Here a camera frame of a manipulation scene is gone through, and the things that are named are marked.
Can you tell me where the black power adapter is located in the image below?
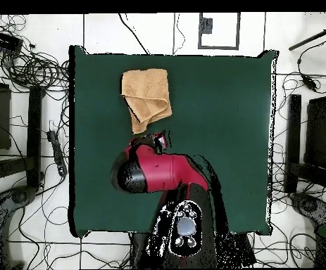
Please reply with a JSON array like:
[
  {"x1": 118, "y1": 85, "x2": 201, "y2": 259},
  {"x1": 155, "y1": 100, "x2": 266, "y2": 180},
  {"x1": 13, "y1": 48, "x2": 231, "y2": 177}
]
[{"x1": 301, "y1": 74, "x2": 319, "y2": 93}]

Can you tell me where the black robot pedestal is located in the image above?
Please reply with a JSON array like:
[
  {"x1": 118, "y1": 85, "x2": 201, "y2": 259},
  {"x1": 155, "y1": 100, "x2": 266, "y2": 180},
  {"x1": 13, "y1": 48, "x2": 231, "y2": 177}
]
[{"x1": 130, "y1": 232, "x2": 150, "y2": 269}]

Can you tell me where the black tripod leg rod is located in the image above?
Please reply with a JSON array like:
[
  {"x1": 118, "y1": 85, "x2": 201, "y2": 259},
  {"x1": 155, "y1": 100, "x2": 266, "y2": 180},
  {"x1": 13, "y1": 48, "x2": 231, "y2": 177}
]
[{"x1": 288, "y1": 11, "x2": 326, "y2": 52}]

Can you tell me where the black network switch box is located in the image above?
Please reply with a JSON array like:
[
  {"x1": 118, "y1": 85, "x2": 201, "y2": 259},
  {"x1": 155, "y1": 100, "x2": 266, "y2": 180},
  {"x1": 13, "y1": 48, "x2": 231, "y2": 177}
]
[{"x1": 0, "y1": 28, "x2": 23, "y2": 55}]

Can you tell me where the dark grey square plate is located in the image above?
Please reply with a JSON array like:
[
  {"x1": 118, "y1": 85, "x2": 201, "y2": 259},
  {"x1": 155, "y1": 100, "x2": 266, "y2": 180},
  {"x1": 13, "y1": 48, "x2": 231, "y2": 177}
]
[{"x1": 200, "y1": 17, "x2": 213, "y2": 34}]

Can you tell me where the black metal stand frame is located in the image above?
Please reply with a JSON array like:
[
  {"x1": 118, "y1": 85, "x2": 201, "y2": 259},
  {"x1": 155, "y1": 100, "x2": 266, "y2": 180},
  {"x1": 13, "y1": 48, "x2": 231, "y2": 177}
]
[
  {"x1": 0, "y1": 84, "x2": 46, "y2": 188},
  {"x1": 284, "y1": 94, "x2": 326, "y2": 194}
]

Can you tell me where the tan terry cloth towel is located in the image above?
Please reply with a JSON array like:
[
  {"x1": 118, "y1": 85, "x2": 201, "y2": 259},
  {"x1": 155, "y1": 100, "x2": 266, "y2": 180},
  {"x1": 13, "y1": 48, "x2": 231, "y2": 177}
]
[{"x1": 120, "y1": 67, "x2": 173, "y2": 135}]

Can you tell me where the black office chair base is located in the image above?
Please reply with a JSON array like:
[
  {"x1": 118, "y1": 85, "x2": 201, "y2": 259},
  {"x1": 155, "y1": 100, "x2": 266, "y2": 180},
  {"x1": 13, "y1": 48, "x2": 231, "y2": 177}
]
[
  {"x1": 0, "y1": 185, "x2": 37, "y2": 269},
  {"x1": 289, "y1": 192, "x2": 326, "y2": 227}
]

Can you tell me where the coiled black cable tangle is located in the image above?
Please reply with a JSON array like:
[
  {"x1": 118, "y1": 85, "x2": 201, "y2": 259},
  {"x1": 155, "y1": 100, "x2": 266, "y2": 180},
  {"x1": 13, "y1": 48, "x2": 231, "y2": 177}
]
[{"x1": 1, "y1": 51, "x2": 70, "y2": 92}]

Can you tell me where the dark green table cloth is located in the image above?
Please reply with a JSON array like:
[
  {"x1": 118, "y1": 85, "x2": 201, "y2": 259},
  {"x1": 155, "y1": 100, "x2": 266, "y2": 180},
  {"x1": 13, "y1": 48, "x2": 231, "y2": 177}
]
[{"x1": 68, "y1": 44, "x2": 279, "y2": 238}]

